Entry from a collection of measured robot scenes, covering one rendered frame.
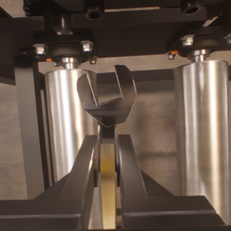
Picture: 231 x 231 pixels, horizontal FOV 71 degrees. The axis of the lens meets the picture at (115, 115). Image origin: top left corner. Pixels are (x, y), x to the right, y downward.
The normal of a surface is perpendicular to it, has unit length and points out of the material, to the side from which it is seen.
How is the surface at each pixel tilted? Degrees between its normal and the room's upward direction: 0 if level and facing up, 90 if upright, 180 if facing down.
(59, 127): 20
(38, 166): 0
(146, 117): 0
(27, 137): 0
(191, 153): 48
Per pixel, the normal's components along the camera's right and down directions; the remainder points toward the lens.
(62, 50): -0.02, 0.21
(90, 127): 0.68, 0.00
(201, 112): -0.41, 0.08
